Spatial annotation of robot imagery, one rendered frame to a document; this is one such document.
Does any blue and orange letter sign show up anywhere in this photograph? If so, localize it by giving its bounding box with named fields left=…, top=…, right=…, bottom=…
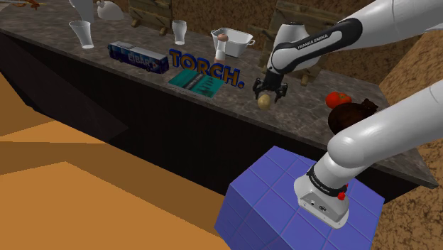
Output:
left=168, top=48, right=246, bottom=89

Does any tan potato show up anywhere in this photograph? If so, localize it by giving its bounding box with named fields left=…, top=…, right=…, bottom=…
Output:
left=257, top=94, right=272, bottom=111

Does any white domed teapot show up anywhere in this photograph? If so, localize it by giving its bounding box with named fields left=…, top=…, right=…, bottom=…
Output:
left=96, top=0, right=125, bottom=21

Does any orange thin object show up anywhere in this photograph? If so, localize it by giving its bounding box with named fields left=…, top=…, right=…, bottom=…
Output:
left=0, top=0, right=48, bottom=10

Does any white tub with handles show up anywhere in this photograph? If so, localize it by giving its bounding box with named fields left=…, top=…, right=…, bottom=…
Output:
left=210, top=27, right=256, bottom=59

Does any blue toy bus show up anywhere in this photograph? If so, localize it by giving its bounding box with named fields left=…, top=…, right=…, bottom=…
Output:
left=106, top=40, right=170, bottom=75

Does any white and brown pepper mill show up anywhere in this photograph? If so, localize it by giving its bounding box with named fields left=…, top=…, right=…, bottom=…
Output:
left=214, top=33, right=229, bottom=64

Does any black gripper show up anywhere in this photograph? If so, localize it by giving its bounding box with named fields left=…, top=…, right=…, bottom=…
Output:
left=252, top=70, right=289, bottom=104

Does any clear drinking glass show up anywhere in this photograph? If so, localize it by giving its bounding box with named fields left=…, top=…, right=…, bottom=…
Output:
left=171, top=19, right=188, bottom=46
left=68, top=20, right=95, bottom=50

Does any red tomato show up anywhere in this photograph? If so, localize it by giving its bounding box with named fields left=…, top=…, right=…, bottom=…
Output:
left=325, top=91, right=353, bottom=109

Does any blue tiled robot stand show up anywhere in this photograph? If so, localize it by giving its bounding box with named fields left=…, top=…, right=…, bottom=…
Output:
left=214, top=145, right=385, bottom=250

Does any teal book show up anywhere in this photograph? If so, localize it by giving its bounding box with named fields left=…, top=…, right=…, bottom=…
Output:
left=168, top=68, right=226, bottom=99

